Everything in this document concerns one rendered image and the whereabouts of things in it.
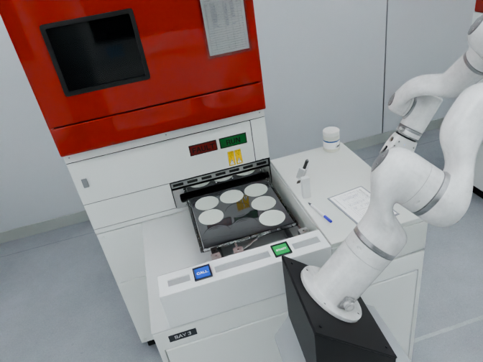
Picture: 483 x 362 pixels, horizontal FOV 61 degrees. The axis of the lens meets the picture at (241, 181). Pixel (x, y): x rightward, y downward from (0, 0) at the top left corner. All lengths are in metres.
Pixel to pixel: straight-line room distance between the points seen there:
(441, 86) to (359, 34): 2.18
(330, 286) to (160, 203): 0.96
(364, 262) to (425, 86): 0.63
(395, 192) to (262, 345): 0.79
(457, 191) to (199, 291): 0.76
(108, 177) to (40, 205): 1.89
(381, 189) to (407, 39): 2.88
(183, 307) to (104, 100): 0.78
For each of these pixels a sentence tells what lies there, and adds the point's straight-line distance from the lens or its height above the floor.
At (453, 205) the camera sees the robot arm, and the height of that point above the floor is 1.26.
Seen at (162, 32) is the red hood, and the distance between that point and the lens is 1.51.
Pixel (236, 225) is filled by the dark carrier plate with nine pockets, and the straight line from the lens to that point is 1.56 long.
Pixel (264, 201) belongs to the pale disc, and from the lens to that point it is 1.66.
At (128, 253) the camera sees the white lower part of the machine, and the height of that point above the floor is 0.68.
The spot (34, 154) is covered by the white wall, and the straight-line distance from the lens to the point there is 3.38.
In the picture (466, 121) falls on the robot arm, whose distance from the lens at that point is 1.06.
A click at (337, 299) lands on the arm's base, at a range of 1.09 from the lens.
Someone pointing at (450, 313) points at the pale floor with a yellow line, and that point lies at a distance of 2.49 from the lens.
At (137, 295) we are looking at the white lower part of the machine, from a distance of 2.12.
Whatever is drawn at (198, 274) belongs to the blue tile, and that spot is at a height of 0.96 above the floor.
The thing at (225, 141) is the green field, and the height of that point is 1.10.
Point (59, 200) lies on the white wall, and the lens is 3.54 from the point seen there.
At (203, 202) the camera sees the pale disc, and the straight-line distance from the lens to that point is 1.73.
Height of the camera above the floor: 1.84
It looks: 31 degrees down
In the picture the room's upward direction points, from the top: 10 degrees counter-clockwise
